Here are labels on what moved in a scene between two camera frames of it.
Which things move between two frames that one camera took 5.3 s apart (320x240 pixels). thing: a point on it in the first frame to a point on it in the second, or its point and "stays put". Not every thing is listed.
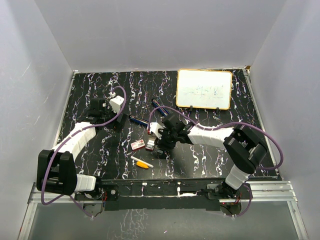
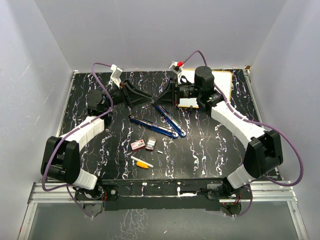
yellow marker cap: (142, 164) stays put
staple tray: (150, 143) stays put
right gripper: (161, 143) to (166, 98)
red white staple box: (137, 145) stays put
